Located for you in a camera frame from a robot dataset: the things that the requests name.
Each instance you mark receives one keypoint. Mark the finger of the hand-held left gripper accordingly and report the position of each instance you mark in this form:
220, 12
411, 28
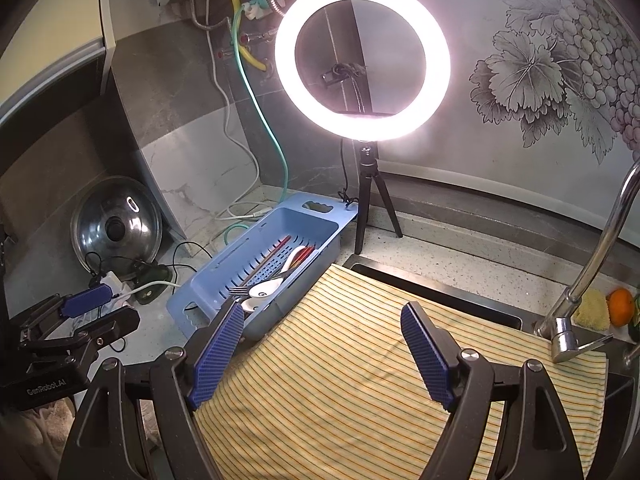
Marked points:
85, 300
110, 327

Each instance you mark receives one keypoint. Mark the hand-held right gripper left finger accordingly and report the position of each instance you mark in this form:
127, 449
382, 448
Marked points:
220, 355

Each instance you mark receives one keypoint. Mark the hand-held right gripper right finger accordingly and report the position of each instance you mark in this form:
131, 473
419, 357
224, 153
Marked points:
425, 350

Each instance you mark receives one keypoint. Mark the metal spoon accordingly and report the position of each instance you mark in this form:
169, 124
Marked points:
248, 304

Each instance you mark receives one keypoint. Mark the blue plastic drain basket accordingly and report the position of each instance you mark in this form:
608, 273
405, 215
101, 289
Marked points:
200, 295

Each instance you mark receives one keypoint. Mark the metal fork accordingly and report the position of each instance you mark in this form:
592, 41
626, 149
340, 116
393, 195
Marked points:
239, 290

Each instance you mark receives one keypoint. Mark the white ceramic spoon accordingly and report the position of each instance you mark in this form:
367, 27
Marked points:
264, 289

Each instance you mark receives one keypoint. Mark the person's left forearm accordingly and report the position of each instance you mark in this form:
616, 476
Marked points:
40, 430

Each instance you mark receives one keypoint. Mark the white power strip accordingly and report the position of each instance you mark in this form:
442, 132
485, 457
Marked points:
110, 282

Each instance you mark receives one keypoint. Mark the dark green small device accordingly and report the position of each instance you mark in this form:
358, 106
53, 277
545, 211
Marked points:
152, 280

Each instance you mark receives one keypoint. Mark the steel pot lid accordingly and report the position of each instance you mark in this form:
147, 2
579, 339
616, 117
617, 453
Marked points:
95, 225

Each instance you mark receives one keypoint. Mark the yellow striped cloth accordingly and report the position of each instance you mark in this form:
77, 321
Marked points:
350, 385

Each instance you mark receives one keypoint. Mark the chrome faucet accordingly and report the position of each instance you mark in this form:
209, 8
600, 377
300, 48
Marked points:
565, 340

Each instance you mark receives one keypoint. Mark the yellow sponge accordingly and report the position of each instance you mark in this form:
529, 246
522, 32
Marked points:
592, 310

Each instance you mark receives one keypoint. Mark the orange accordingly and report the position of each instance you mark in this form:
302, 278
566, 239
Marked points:
620, 306

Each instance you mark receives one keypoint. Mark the green soap pump bottle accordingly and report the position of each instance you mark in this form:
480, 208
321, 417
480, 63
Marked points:
637, 310

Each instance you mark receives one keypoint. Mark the grape print roller blind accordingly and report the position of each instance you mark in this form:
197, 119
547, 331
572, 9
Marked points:
500, 135

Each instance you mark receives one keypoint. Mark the black phone holder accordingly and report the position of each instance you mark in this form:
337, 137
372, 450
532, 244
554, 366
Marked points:
340, 72

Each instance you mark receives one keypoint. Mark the beige wall cabinet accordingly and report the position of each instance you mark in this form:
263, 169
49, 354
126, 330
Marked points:
50, 35

